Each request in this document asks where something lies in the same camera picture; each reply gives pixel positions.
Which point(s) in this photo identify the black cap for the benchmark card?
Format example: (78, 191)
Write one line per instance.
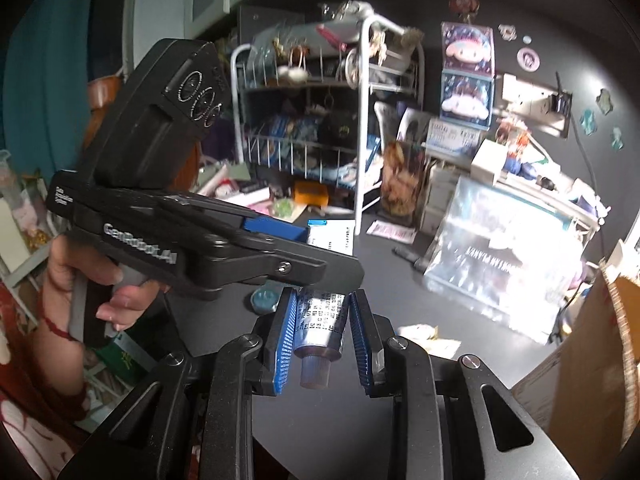
(337, 126)

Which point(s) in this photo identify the green box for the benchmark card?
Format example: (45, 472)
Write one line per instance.
(122, 360)

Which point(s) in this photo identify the crumpled yellowish paper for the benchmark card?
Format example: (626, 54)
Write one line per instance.
(417, 334)

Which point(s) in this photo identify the black marker pen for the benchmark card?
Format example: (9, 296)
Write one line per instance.
(410, 256)

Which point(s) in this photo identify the white wall socket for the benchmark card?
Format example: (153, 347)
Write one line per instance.
(532, 102)

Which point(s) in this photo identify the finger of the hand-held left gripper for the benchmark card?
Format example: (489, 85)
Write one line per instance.
(275, 229)
(310, 265)

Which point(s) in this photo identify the person's left forearm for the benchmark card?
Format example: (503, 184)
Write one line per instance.
(45, 375)

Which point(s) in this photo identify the brown flower ornament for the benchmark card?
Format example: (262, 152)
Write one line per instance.
(465, 2)

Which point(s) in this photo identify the white printed paper card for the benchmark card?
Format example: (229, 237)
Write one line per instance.
(335, 237)

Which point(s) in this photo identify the orange-haired figurine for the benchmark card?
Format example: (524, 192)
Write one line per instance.
(512, 145)

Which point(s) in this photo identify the small white box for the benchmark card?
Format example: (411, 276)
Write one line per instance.
(491, 160)

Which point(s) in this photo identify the white calendar card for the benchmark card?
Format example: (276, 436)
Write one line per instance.
(455, 139)

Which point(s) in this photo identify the blue character card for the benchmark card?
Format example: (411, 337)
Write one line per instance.
(466, 100)
(467, 47)

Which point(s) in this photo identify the round pink badge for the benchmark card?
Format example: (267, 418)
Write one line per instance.
(528, 58)

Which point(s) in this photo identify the teal curtain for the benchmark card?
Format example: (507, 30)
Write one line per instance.
(45, 60)

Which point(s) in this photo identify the pink packet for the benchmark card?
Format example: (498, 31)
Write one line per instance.
(391, 231)

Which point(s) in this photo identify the orange box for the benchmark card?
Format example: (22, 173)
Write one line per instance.
(311, 193)

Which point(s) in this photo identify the clear plastic zip bag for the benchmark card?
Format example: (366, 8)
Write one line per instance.
(505, 260)

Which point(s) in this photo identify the silver printed tube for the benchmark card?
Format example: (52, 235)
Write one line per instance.
(317, 325)

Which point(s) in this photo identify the white toy plane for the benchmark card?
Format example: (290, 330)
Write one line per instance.
(350, 22)

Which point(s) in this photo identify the person's left hand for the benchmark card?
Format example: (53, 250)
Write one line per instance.
(62, 280)

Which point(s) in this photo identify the cardboard box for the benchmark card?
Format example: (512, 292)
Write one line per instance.
(590, 370)

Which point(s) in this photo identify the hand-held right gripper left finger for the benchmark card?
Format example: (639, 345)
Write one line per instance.
(282, 342)

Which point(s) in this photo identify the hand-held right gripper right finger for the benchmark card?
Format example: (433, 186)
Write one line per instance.
(361, 347)

